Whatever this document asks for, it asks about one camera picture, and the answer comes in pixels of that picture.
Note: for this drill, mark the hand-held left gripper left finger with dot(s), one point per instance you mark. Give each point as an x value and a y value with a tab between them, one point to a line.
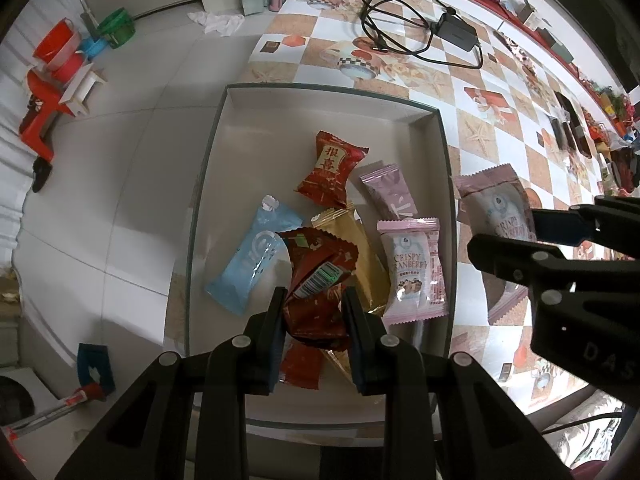
270	355

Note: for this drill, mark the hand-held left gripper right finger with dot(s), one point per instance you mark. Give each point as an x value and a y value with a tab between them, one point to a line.
357	360

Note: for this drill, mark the gold yellow snack packet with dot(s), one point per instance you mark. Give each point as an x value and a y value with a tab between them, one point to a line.
367	260

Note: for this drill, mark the white crumpled cloth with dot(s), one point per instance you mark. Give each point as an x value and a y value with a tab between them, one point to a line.
217	21

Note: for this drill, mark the red plastic stool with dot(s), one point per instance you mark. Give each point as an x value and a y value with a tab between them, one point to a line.
40	115

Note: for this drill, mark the plain pink snack packet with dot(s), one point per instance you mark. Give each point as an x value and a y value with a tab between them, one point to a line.
390	190

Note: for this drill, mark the green plastic bucket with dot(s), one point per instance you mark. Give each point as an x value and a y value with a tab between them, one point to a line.
117	27

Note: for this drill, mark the pile of assorted snacks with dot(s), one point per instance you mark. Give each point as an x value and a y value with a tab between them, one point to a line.
615	135

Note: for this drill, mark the small red snack packet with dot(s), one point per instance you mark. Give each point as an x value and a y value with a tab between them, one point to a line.
300	367

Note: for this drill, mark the dark red snack packet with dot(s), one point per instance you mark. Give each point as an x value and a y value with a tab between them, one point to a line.
320	270

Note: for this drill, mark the blue dustpan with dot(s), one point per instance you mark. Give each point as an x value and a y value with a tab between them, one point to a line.
95	365

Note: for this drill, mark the dark brown snack bar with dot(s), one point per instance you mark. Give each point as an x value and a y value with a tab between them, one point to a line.
557	134

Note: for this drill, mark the grey rectangular tray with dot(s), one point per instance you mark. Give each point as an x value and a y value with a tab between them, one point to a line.
250	150

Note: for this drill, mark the red plastic bucket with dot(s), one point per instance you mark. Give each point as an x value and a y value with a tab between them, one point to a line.
57	45

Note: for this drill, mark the red twisted candy packet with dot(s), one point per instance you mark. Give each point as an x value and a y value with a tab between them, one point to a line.
330	170

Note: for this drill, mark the pink white cranberry packet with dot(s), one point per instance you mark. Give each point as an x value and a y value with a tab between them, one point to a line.
412	270
495	210

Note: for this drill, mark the small white stool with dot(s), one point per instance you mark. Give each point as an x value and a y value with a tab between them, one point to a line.
82	87

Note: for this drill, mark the checkered printed tablecloth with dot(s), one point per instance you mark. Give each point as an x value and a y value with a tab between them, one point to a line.
480	130

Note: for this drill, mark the black charger adapter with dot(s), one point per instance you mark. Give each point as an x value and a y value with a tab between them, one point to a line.
457	30

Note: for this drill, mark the dark red smartphone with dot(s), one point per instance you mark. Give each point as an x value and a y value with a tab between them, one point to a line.
575	110

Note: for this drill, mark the light blue snack packet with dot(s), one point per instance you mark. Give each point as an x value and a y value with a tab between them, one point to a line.
255	255

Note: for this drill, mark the blue plastic bowl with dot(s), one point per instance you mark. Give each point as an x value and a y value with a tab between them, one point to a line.
92	46

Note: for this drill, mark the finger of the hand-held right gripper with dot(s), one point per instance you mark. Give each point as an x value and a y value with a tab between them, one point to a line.
560	225
525	255

